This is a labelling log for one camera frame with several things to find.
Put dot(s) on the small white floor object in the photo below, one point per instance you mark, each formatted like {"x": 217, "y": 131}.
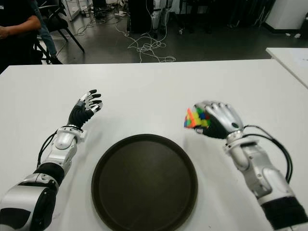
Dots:
{"x": 297, "y": 35}

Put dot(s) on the silver standing robot legs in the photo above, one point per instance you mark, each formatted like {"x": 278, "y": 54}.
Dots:
{"x": 156, "y": 19}

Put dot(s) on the person in black shirt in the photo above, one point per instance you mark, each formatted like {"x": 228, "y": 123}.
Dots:
{"x": 14, "y": 26}

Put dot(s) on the multicoloured Rubik's cube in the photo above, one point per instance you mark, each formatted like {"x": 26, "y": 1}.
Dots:
{"x": 192, "y": 120}

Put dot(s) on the white cabinet with black base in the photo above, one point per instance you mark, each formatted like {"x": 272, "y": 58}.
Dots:
{"x": 286, "y": 14}

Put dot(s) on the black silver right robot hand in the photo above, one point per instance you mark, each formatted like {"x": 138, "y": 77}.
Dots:
{"x": 223, "y": 120}

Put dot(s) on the tall black cabinet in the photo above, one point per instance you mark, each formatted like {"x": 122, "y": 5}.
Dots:
{"x": 139, "y": 16}

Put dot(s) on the white display cabinet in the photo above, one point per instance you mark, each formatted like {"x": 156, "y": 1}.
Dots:
{"x": 72, "y": 12}

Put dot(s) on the white side table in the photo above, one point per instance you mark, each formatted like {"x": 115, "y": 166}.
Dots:
{"x": 291, "y": 62}

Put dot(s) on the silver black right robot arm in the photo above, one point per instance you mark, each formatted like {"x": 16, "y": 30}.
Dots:
{"x": 264, "y": 175}

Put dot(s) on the round dark brown plate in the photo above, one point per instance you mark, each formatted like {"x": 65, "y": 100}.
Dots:
{"x": 144, "y": 183}

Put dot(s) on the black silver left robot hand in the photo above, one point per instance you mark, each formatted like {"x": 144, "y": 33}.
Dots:
{"x": 79, "y": 114}

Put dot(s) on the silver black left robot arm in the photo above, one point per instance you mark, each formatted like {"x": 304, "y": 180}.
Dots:
{"x": 61, "y": 142}

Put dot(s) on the black chair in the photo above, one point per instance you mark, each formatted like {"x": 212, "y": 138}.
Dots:
{"x": 57, "y": 22}

